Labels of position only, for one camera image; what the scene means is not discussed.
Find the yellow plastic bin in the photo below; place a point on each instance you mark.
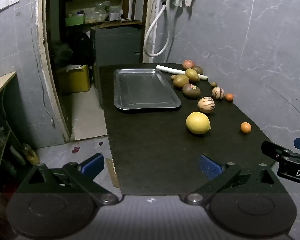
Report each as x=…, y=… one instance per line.
x=76, y=80

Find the wooden kitchen counter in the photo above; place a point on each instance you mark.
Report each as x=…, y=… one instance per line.
x=1, y=85

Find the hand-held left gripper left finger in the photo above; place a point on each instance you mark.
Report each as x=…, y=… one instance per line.
x=92, y=166

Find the yellow lemon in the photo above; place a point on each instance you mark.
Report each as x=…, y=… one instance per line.
x=198, y=123

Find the large yellow potato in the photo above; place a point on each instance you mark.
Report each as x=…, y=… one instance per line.
x=181, y=81

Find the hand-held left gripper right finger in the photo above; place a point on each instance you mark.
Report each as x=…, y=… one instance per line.
x=210, y=167

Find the white leek stalk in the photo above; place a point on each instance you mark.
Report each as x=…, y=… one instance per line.
x=165, y=69

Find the yellow oil bottle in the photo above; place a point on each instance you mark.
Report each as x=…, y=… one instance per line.
x=31, y=155

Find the small orange mandarin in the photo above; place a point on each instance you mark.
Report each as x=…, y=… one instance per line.
x=246, y=127
x=229, y=97

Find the striped pepino melon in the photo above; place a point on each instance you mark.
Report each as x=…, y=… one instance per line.
x=218, y=93
x=206, y=105

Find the dark grey cabinet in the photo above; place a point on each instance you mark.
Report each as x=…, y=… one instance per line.
x=117, y=47

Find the red apple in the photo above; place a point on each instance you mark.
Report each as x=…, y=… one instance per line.
x=187, y=63

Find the brown kiwi with sticker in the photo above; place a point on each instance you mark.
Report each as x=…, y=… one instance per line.
x=190, y=92

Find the metal tray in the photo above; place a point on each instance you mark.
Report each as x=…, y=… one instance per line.
x=145, y=90

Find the cream door frame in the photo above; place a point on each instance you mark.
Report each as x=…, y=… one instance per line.
x=45, y=55

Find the medium yellow potato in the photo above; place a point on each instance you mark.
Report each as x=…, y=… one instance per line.
x=192, y=75

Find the pile of clear plastic packaging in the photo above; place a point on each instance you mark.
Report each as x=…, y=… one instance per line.
x=101, y=11

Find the brown wooden board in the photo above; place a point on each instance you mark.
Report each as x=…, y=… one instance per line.
x=120, y=23

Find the green box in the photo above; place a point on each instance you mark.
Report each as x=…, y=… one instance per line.
x=75, y=20

